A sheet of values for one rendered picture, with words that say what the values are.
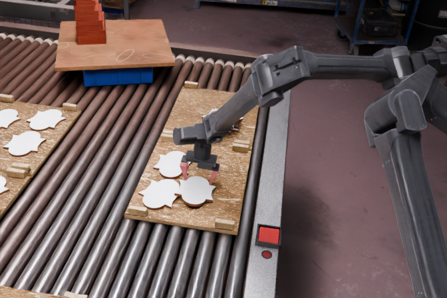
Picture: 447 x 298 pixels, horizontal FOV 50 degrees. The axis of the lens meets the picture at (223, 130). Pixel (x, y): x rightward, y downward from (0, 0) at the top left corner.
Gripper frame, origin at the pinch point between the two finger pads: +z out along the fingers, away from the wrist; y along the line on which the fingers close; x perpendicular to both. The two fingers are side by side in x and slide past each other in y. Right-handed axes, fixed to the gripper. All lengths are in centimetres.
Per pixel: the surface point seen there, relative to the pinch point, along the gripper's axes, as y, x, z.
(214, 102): -2, 52, -10
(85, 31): -65, 69, -27
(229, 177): 10.2, 5.0, -0.5
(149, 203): -12.9, -12.7, 3.5
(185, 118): -11.5, 37.4, -6.0
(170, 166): -10.5, 5.7, -0.5
